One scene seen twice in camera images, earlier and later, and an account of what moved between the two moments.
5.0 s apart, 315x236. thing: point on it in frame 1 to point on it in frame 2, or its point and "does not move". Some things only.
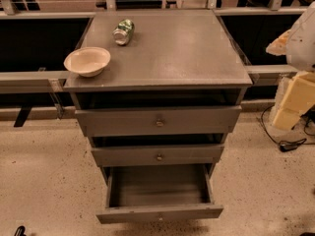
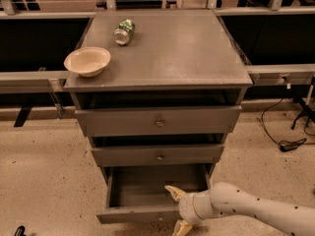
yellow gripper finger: [279, 46] to [174, 192]
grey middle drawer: [157, 155] does not move
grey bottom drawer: [144, 193] does not move
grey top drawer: [158, 121] does not move
